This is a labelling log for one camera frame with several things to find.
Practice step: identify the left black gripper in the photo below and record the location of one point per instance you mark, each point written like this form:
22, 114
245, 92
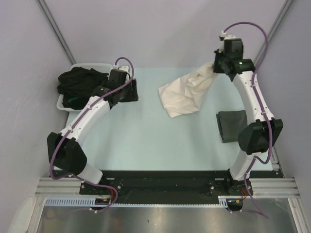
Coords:
132, 96

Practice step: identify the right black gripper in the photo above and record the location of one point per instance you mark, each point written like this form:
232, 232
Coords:
216, 69

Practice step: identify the white plastic basket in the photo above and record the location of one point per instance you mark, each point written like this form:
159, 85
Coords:
100, 67

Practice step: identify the white floral t-shirt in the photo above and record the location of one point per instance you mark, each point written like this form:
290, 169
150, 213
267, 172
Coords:
186, 94

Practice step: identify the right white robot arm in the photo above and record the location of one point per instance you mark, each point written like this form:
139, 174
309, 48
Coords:
257, 139

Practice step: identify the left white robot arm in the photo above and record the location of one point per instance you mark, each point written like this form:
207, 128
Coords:
65, 148

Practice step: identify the black t-shirt pile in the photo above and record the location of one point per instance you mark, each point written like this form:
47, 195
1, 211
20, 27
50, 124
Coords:
77, 86

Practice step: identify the folded dark grey t-shirt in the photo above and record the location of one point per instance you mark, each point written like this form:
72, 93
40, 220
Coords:
230, 124

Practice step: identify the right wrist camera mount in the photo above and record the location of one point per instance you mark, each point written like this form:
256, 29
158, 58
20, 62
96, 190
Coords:
225, 36

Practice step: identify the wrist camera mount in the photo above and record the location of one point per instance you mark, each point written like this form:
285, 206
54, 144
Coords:
125, 68
225, 36

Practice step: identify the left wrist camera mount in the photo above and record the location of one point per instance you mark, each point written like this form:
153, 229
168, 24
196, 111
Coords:
125, 68

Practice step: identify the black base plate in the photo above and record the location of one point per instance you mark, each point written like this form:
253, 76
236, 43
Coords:
172, 187

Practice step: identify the aluminium frame rail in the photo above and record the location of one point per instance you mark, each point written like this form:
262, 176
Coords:
263, 188

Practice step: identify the white slotted cable duct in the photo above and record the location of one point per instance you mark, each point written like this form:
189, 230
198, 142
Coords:
97, 202

